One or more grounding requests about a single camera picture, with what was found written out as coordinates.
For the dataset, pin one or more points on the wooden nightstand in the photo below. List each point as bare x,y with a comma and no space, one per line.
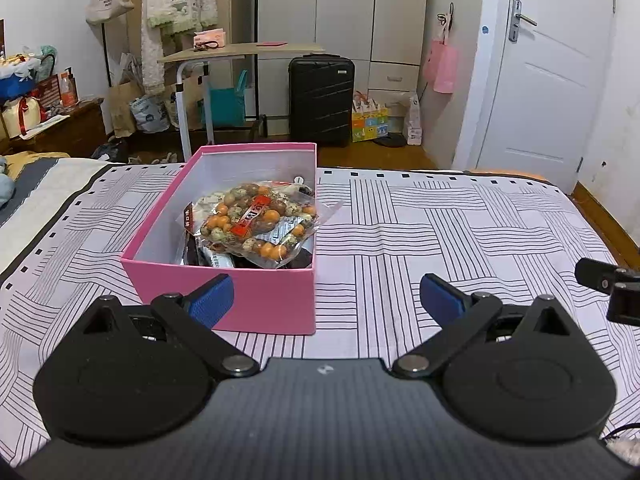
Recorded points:
78,136

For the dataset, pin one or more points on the teal shopping bag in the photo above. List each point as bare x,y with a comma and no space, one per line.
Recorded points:
227,105

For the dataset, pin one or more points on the beige wardrobe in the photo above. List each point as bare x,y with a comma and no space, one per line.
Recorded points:
388,41

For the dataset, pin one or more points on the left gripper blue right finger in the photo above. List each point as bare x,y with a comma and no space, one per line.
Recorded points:
442,302

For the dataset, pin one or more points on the pink storage box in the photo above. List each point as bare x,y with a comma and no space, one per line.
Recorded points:
278,302

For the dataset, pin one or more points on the mixed peanut snack bag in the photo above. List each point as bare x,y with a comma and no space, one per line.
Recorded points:
266,225

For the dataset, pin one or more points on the white door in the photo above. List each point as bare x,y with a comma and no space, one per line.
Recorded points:
551,76

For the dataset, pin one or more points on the colourful gift box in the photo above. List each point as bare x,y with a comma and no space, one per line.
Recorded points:
369,119

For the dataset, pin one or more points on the hanging cream cardigan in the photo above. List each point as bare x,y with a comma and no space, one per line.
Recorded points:
166,18

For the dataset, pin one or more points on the black suitcase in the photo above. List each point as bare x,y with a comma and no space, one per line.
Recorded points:
320,90

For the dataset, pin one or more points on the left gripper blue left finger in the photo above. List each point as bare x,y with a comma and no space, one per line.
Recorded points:
209,303

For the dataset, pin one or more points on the pink tissue box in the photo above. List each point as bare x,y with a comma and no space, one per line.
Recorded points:
211,39

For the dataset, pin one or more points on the rolling side table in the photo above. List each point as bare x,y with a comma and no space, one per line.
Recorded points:
219,62

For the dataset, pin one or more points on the striped white bedsheet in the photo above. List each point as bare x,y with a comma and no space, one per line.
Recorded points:
64,231

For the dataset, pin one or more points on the white floral paper bag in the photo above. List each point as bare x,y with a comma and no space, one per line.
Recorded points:
412,122

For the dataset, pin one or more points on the pink hanging bag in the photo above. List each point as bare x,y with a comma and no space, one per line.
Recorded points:
440,71

